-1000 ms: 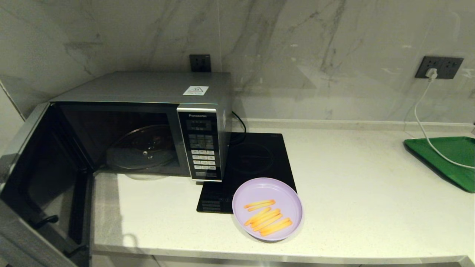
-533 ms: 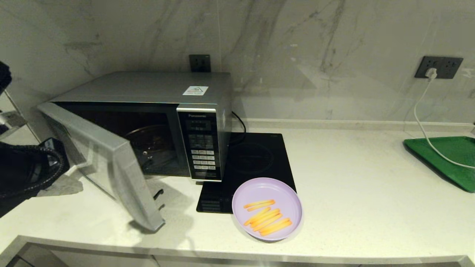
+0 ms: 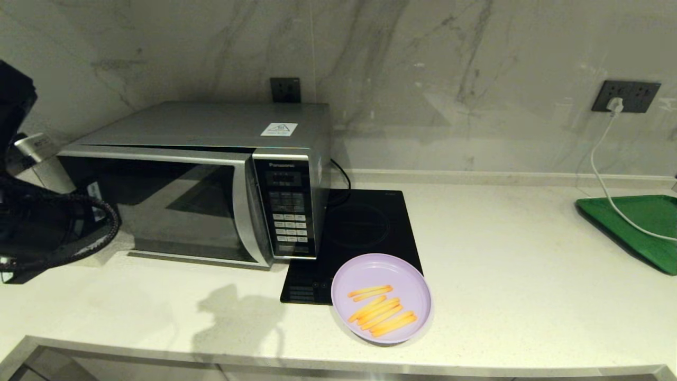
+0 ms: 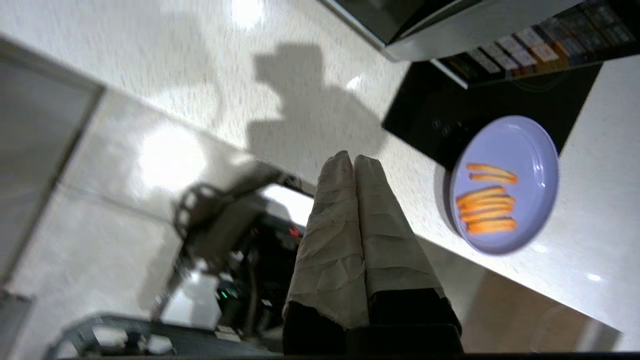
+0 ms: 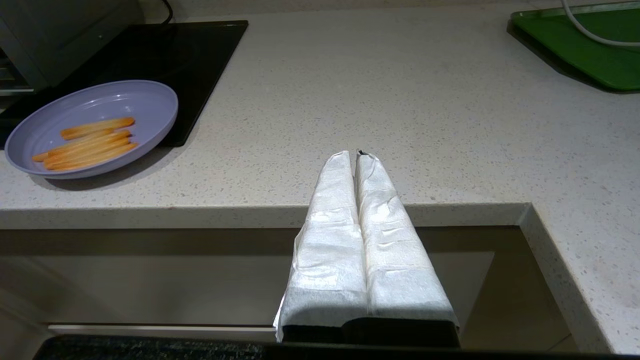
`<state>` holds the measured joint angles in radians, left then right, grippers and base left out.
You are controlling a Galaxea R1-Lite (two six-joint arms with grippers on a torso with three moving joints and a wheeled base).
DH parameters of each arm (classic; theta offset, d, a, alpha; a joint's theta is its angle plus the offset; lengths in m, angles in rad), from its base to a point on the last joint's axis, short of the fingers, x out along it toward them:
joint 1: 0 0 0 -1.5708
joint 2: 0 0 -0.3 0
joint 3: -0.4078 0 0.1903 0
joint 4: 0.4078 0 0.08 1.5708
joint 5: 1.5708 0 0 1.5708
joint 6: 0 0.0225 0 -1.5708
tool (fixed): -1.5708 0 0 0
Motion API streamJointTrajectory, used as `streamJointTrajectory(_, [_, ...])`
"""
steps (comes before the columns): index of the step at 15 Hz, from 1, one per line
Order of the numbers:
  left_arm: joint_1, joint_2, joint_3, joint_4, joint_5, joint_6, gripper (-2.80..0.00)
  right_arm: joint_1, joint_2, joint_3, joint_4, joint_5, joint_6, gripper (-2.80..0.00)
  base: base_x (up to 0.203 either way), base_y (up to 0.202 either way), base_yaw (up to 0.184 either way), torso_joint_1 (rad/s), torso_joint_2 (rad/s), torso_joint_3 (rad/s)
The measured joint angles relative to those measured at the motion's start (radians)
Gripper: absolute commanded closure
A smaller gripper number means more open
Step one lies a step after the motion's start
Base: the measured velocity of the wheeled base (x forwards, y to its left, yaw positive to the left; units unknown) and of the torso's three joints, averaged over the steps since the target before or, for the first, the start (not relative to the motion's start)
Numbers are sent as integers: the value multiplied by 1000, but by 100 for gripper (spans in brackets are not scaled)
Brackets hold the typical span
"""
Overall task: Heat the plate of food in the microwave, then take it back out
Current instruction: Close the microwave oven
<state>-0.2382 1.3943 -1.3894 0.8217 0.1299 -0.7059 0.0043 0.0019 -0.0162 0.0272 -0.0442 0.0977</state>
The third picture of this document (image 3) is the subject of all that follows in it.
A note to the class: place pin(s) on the green plastic tray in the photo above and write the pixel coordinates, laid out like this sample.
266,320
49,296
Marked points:
645,222

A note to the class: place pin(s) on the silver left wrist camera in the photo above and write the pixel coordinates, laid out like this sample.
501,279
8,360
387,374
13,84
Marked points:
34,146

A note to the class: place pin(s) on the silver microwave oven body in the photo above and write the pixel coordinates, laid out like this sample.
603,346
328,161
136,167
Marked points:
211,124

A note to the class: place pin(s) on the beige cabinet front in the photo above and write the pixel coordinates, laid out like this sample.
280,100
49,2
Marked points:
132,370

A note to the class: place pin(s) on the purple plastic plate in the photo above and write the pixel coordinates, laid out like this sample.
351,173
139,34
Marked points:
381,272

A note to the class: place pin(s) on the wide dark wall socket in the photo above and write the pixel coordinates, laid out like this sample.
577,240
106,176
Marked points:
640,96

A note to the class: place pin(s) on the small dark wall socket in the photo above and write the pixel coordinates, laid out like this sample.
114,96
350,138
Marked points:
285,90

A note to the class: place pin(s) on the black induction cooktop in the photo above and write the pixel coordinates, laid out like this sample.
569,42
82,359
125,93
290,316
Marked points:
365,222

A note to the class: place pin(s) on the dark glass microwave door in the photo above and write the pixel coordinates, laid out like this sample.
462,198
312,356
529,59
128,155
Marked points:
180,206

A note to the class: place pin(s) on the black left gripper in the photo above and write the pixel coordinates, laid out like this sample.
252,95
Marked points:
90,217

